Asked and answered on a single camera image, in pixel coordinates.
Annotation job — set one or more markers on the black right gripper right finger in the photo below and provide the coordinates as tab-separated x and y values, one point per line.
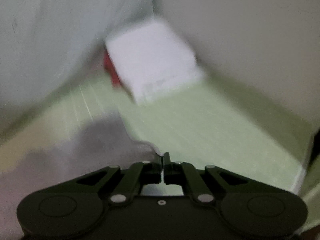
188	178

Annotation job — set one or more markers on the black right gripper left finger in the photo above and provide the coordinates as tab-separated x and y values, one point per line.
134	178

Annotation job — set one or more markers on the grey blue garment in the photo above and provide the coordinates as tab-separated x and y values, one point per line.
101	143

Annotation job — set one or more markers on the green grid cutting mat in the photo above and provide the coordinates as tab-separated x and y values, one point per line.
214	122

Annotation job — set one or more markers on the white folded cloth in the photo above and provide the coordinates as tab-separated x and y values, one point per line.
152	60

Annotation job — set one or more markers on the red folded cloth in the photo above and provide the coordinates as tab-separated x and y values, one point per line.
111	71

